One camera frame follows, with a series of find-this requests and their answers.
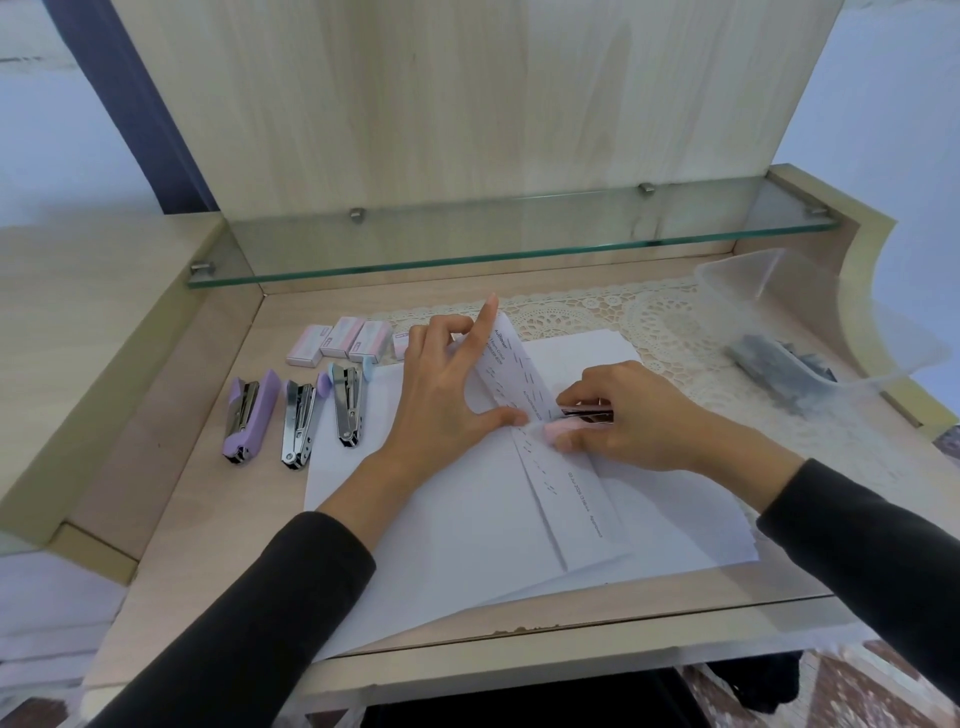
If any glass shelf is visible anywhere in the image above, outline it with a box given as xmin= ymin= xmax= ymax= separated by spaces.
xmin=186 ymin=174 xmax=842 ymax=291

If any person's right hand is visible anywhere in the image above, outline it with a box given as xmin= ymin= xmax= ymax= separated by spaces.
xmin=553 ymin=360 xmax=715 ymax=475

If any person's left forearm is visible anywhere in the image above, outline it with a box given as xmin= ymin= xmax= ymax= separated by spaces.
xmin=90 ymin=459 xmax=442 ymax=728

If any printed paper slip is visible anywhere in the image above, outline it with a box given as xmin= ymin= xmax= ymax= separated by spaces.
xmin=471 ymin=309 xmax=636 ymax=573

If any white lace table mat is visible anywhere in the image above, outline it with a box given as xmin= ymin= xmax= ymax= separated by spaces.
xmin=366 ymin=273 xmax=927 ymax=515

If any light wooden desk hutch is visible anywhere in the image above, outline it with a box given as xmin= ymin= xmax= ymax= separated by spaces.
xmin=0 ymin=0 xmax=960 ymax=728

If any clear plastic container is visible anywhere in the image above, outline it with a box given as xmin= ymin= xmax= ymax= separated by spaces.
xmin=693 ymin=247 xmax=954 ymax=412

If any person's right forearm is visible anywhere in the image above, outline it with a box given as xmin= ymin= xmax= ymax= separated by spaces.
xmin=697 ymin=414 xmax=960 ymax=680

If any pile of dark metal staplers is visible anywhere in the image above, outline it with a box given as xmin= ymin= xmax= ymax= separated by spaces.
xmin=726 ymin=333 xmax=839 ymax=411

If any pink stapler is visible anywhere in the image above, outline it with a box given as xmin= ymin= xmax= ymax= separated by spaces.
xmin=525 ymin=401 xmax=618 ymax=453

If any blue stapler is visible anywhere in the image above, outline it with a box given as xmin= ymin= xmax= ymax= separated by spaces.
xmin=329 ymin=355 xmax=379 ymax=450

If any dark blue curtain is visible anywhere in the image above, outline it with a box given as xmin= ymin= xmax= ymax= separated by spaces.
xmin=41 ymin=0 xmax=220 ymax=216

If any white paper sheet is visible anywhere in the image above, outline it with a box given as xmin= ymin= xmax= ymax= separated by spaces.
xmin=517 ymin=328 xmax=760 ymax=603
xmin=302 ymin=361 xmax=564 ymax=663

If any person's left hand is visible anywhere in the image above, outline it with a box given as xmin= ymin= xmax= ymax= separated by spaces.
xmin=375 ymin=292 xmax=530 ymax=492

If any silver stapler with purple tip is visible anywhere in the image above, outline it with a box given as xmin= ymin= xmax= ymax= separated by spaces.
xmin=280 ymin=372 xmax=330 ymax=473

